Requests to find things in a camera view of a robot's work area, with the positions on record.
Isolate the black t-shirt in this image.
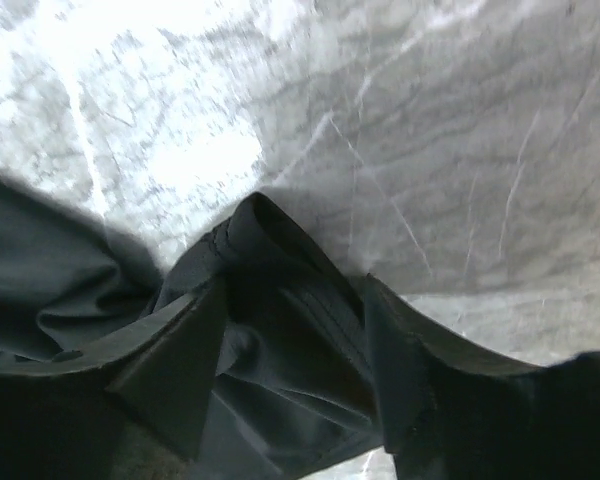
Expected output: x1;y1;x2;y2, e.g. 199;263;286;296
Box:
0;180;378;479

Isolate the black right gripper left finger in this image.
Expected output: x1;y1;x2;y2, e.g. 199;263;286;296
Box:
0;282;227;479

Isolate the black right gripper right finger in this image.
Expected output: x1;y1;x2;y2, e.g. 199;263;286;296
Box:
364;276;600;479

